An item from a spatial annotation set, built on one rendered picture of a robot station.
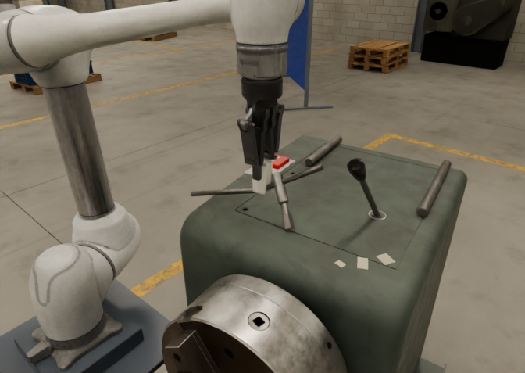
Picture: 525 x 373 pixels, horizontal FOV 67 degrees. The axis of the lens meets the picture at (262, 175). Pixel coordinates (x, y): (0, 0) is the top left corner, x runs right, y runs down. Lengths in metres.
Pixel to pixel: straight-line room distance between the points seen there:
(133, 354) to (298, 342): 0.71
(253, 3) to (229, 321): 0.49
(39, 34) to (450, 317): 2.33
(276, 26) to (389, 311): 0.48
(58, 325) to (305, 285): 0.69
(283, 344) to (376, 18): 11.16
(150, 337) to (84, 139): 0.60
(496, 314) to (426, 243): 1.91
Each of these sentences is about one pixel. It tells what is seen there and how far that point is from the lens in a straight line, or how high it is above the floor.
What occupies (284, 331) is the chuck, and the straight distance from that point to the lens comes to 0.64.
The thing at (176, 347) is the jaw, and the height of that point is 1.20.
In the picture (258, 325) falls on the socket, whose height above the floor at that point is 1.21.
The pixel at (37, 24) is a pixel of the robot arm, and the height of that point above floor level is 1.62.
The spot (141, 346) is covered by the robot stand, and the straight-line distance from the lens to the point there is 1.28.
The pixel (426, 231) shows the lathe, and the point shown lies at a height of 1.26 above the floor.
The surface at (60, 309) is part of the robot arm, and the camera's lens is 1.14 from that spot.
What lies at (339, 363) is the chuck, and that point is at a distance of 0.71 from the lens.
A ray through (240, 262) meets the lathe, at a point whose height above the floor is 1.22.
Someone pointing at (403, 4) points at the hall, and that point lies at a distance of 11.28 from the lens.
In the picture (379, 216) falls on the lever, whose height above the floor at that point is 1.26.
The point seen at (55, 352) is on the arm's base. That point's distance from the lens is 1.26.
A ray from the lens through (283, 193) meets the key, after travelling 0.78.
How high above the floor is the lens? 1.70
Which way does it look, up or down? 27 degrees down
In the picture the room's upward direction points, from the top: straight up
